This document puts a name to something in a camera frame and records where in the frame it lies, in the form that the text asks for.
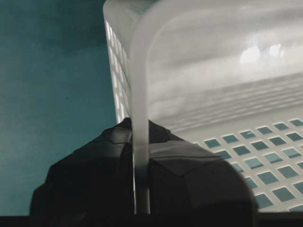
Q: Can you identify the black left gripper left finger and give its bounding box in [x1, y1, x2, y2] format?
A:
[30, 118, 134, 227]

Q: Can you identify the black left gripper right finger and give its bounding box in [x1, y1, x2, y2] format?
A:
[148, 122, 257, 227]

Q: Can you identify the white perforated plastic basket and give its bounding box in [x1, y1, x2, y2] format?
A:
[103, 0, 303, 213]

